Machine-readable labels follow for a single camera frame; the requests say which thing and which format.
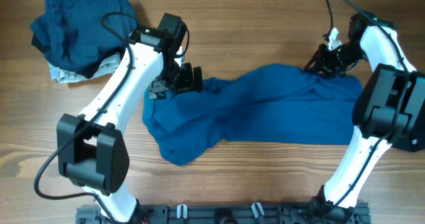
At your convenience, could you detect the grey white folded garment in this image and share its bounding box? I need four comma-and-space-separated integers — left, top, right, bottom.
48, 53, 121, 83

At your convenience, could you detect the dark blue folded garment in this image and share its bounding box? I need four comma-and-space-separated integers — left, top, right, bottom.
31, 0, 137, 72

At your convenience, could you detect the blue polo shirt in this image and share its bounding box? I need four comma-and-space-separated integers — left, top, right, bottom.
143, 64, 363, 166

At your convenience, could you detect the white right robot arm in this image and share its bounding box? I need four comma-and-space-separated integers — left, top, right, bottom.
304, 12, 424, 223

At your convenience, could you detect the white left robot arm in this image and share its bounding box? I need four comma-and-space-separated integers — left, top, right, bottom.
56, 26, 201, 223

